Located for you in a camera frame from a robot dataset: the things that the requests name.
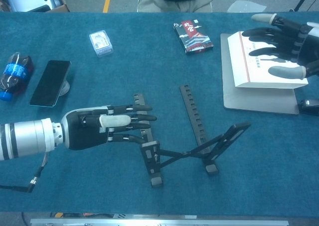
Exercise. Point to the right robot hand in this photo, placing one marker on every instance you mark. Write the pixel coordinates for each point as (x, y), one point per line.
(309, 46)

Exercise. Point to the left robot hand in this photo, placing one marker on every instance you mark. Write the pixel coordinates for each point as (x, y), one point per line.
(84, 134)

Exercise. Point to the black folding laptop stand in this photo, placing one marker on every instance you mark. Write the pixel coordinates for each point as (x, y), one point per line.
(185, 153)

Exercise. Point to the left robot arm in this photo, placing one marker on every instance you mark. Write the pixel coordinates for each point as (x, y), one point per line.
(27, 139)

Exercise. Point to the round white phone holder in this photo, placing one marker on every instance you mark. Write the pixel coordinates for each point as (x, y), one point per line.
(65, 87)

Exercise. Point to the teal felt table cloth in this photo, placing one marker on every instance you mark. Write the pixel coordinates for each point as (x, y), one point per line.
(74, 186)

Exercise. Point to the black power adapter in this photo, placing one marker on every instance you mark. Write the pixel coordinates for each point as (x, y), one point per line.
(310, 106)

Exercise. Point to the black smartphone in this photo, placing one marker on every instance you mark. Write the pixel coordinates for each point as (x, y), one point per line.
(49, 82)

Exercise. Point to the translucent plastic sheet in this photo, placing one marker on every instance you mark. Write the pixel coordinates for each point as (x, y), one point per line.
(245, 6)

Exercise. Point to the yellow plastic part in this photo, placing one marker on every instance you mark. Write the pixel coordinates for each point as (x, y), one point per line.
(59, 214)

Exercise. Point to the clear plastic card case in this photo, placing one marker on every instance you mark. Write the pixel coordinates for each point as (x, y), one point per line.
(100, 43)

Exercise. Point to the cola bottle with blue label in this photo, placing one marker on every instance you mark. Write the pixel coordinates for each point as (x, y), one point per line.
(15, 71)

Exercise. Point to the black red playing card box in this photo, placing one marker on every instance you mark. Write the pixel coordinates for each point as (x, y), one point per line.
(195, 38)

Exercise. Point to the seated person in beige trousers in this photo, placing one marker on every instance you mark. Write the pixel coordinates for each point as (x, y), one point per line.
(174, 2)

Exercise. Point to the aluminium profile rail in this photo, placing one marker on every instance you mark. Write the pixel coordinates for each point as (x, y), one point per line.
(159, 222)

